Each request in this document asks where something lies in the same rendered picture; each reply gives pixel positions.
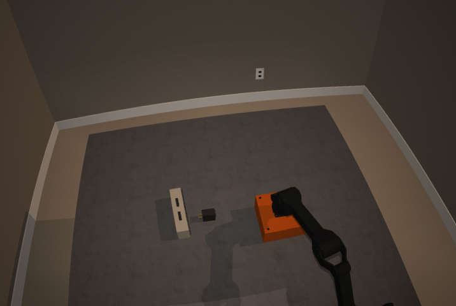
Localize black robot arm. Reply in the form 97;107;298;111
271;187;356;306

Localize black two-prong plug charger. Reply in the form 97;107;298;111
198;208;216;222

